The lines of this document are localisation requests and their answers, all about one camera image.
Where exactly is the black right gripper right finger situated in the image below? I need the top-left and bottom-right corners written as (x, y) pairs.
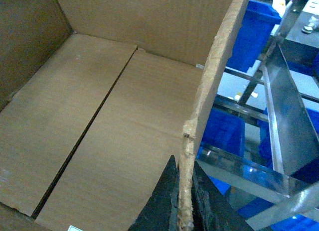
top-left (191, 162), bottom-right (252, 231)

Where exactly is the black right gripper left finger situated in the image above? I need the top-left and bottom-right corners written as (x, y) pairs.
top-left (129, 155), bottom-right (179, 231)

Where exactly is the brown cardboard box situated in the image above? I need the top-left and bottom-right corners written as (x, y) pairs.
top-left (0, 0), bottom-right (249, 231)

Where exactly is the steel shelf rack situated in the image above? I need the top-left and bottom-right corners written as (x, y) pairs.
top-left (196, 0), bottom-right (319, 231)

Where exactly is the blue bin middle shelf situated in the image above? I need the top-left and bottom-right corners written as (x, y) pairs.
top-left (202, 109), bottom-right (245, 157)

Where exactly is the blue bin top right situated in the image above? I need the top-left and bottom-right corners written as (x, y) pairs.
top-left (226, 0), bottom-right (281, 72)

